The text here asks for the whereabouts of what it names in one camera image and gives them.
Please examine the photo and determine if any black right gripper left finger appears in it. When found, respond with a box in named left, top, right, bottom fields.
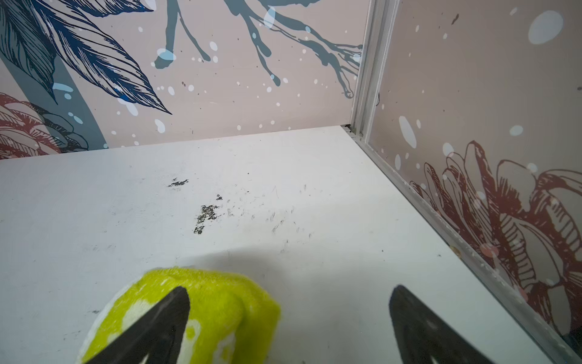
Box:
left=89, top=287, right=190, bottom=364

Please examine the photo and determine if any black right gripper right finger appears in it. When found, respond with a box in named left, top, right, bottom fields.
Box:
left=389, top=285, right=493, bottom=364

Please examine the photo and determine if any yellow-green white towel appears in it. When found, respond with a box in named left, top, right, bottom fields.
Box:
left=77, top=267, right=280, bottom=363

